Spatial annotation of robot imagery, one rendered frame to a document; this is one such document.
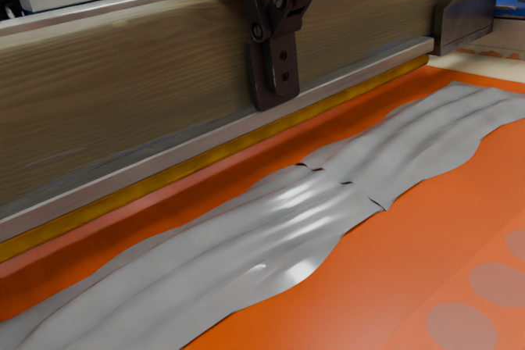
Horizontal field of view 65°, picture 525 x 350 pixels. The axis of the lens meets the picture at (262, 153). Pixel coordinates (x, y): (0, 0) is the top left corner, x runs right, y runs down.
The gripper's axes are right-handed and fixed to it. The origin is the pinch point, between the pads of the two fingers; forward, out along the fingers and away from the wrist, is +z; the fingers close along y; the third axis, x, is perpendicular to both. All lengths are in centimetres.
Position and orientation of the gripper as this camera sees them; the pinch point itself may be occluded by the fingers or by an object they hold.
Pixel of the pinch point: (247, 65)
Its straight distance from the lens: 26.5
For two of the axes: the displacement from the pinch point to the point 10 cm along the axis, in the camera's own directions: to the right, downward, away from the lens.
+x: 7.8, -3.8, 4.9
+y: 6.1, 3.1, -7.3
